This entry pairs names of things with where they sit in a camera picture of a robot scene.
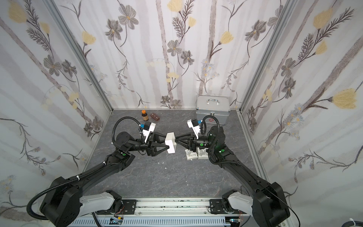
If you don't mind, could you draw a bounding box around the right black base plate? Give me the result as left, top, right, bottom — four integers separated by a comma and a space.
209, 199, 245, 215

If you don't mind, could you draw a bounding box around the white jewelry box lid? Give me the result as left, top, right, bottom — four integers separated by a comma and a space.
197, 148, 209, 159
165, 132, 175, 144

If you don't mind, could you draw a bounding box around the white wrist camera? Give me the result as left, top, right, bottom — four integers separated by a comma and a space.
140, 122, 156, 143
187, 119, 201, 139

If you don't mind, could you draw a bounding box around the white slotted cable duct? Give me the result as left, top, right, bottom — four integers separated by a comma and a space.
67, 217, 231, 227

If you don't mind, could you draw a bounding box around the small dark red box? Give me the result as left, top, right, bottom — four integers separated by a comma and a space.
150, 113, 160, 121

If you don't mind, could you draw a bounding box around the silver aluminium first aid case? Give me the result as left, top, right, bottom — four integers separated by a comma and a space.
196, 96, 231, 125

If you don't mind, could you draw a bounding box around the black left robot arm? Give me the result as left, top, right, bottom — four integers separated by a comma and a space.
26, 116, 169, 227

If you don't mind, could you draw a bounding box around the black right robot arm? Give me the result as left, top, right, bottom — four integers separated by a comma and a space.
175, 116, 293, 227

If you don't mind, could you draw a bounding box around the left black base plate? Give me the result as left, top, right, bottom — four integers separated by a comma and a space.
108, 200, 137, 215

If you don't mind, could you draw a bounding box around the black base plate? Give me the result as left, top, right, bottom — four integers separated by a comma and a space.
209, 199, 245, 215
108, 200, 137, 215

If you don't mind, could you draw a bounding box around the small green circuit board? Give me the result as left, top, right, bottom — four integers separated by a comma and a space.
109, 217, 123, 225

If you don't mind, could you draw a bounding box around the brown bottle orange cap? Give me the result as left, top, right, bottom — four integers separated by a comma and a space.
142, 110, 149, 122

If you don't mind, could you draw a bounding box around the aluminium mounting rail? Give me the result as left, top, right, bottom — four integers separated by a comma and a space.
67, 197, 293, 227

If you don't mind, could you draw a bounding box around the white bow jewelry box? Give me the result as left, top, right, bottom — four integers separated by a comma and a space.
185, 149, 198, 160
165, 140, 177, 154

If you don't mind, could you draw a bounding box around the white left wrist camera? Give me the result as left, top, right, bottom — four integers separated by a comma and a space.
140, 122, 156, 143

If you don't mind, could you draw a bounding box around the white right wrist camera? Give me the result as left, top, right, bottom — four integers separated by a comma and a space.
187, 119, 201, 139

